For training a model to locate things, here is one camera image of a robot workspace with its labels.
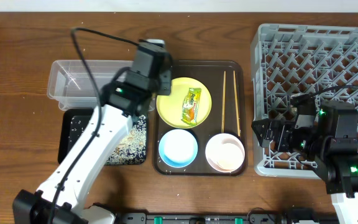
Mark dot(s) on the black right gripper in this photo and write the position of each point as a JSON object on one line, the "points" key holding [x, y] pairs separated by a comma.
{"points": [[285, 127]]}

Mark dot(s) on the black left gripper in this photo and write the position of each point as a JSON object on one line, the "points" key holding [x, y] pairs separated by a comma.
{"points": [[165, 82]]}

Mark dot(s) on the green snack wrapper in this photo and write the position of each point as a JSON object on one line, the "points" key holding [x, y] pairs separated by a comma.
{"points": [[190, 106]]}

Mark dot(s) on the light blue bowl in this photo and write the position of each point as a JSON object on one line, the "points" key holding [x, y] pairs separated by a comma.
{"points": [[178, 148]]}

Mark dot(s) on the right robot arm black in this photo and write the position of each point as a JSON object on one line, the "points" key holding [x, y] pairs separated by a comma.
{"points": [[327, 136]]}

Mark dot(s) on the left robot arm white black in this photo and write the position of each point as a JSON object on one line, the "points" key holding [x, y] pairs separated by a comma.
{"points": [[61, 198]]}

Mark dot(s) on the grey dishwasher rack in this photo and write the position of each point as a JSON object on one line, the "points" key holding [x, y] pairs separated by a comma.
{"points": [[287, 59]]}

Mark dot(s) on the left wooden chopstick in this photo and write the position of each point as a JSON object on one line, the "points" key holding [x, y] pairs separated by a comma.
{"points": [[223, 103]]}

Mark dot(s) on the wooden chopstick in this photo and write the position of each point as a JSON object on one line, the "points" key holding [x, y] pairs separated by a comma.
{"points": [[236, 104], [223, 103]]}

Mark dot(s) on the pink bowl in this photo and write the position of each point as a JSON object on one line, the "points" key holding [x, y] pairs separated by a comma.
{"points": [[225, 153]]}

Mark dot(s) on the yellow plate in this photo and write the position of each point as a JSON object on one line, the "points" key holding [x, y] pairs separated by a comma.
{"points": [[170, 107]]}

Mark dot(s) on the right wooden chopstick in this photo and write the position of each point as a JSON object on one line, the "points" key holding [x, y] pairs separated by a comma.
{"points": [[236, 104]]}

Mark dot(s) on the dark brown serving tray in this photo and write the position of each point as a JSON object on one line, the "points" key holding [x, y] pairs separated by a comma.
{"points": [[209, 73]]}

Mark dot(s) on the clear plastic bin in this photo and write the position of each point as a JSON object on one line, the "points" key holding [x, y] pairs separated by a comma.
{"points": [[69, 82]]}

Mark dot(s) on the black tray with rice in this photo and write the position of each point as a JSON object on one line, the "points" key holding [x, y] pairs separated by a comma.
{"points": [[130, 151]]}

